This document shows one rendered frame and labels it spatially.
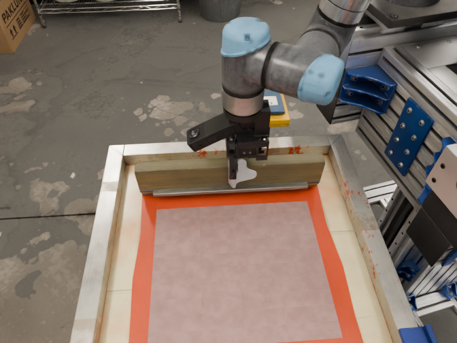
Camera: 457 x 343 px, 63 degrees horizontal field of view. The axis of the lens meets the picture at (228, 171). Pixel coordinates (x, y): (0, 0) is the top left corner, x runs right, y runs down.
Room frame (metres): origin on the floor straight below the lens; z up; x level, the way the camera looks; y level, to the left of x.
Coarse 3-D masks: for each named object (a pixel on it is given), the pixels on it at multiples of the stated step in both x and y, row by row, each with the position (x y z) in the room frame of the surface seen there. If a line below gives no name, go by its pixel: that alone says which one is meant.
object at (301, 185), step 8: (248, 184) 0.54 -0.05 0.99; (256, 184) 0.54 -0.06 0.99; (264, 184) 0.54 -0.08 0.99; (272, 184) 0.54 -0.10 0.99; (280, 184) 0.54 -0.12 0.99; (288, 184) 0.54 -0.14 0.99; (296, 184) 0.54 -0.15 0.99; (304, 184) 0.54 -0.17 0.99; (160, 192) 0.52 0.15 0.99; (168, 192) 0.52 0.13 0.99; (176, 192) 0.52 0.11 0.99; (184, 192) 0.52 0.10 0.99; (192, 192) 0.52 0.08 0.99; (200, 192) 0.52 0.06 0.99; (208, 192) 0.52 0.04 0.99; (216, 192) 0.52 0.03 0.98; (224, 192) 0.52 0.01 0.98; (232, 192) 0.52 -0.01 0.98; (240, 192) 0.52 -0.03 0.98
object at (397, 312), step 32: (128, 160) 0.63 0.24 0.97; (160, 160) 0.64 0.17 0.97; (352, 192) 0.52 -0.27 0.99; (96, 224) 0.43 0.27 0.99; (352, 224) 0.45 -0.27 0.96; (96, 256) 0.36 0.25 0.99; (384, 256) 0.36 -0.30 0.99; (96, 288) 0.29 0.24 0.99; (384, 288) 0.29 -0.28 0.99; (96, 320) 0.24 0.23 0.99
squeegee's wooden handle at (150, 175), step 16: (176, 160) 0.55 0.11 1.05; (192, 160) 0.55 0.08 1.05; (208, 160) 0.55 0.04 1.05; (224, 160) 0.55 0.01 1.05; (272, 160) 0.55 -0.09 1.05; (288, 160) 0.55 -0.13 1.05; (304, 160) 0.55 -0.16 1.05; (320, 160) 0.55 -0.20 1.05; (144, 176) 0.52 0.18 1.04; (160, 176) 0.52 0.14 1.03; (176, 176) 0.53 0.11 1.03; (192, 176) 0.53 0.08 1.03; (208, 176) 0.53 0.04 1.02; (224, 176) 0.53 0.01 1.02; (256, 176) 0.54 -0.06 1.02; (272, 176) 0.54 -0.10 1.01; (288, 176) 0.54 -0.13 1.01; (304, 176) 0.55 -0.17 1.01; (320, 176) 0.55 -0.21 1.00; (144, 192) 0.52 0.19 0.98
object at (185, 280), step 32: (160, 224) 0.46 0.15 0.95; (192, 224) 0.46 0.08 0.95; (224, 224) 0.46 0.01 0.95; (160, 256) 0.38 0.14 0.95; (192, 256) 0.38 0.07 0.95; (224, 256) 0.38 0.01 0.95; (160, 288) 0.31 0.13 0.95; (192, 288) 0.31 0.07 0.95; (224, 288) 0.31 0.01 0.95; (160, 320) 0.25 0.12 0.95; (192, 320) 0.25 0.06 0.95; (224, 320) 0.25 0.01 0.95
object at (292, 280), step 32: (256, 192) 0.54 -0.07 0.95; (288, 192) 0.54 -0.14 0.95; (256, 224) 0.46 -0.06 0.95; (288, 224) 0.46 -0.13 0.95; (320, 224) 0.46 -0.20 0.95; (256, 256) 0.38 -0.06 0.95; (288, 256) 0.38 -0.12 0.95; (320, 256) 0.38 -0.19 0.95; (256, 288) 0.31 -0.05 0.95; (288, 288) 0.31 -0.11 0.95; (320, 288) 0.31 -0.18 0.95; (256, 320) 0.25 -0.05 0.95; (288, 320) 0.25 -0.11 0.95; (320, 320) 0.25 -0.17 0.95; (352, 320) 0.25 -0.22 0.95
